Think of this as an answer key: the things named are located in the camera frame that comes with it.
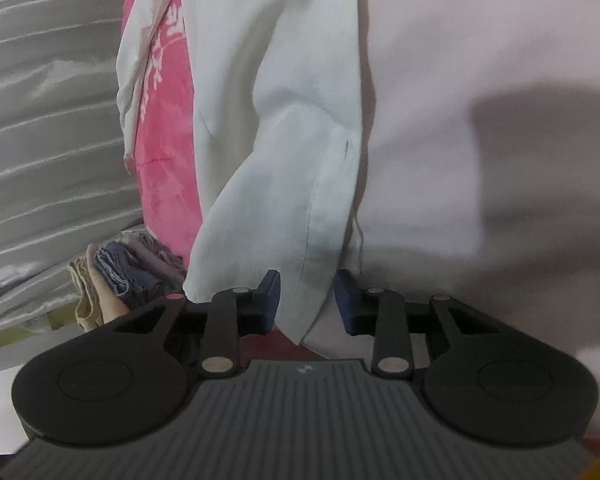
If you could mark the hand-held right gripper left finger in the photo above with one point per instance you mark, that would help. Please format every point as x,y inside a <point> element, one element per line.
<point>271,305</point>

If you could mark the folded beige cloth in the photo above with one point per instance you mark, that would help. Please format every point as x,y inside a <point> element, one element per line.
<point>92,295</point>

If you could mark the white button shirt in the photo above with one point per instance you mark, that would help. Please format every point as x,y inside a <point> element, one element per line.
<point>430,60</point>

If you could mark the folded blue-grey cloth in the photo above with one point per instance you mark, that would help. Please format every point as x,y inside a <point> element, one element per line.
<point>117,270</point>

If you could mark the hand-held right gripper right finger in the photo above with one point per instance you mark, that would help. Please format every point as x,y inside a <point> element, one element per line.
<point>344,305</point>

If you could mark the grey curtain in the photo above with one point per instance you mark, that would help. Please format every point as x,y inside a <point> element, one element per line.
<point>45,110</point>

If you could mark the folded mauve cloth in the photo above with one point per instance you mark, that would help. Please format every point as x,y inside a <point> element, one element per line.
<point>155,260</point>

